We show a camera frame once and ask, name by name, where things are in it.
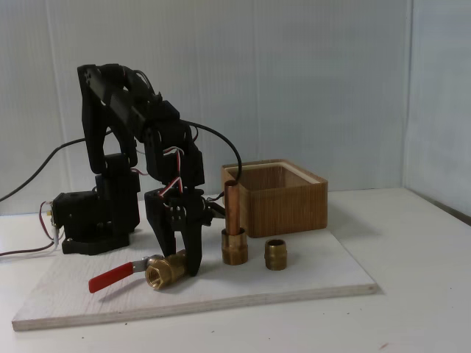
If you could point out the slatted wooden box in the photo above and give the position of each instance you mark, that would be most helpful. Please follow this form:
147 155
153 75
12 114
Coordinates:
287 209

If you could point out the copper pipe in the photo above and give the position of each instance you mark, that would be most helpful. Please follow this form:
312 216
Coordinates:
232 209

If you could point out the large brass threaded fitting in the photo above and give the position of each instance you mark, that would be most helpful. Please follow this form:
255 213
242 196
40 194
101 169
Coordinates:
234 250

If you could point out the white painted plywood board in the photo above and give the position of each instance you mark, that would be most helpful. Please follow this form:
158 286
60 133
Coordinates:
257 287

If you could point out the small brass threaded nipple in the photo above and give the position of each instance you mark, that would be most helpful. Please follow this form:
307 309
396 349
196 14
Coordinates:
275 255

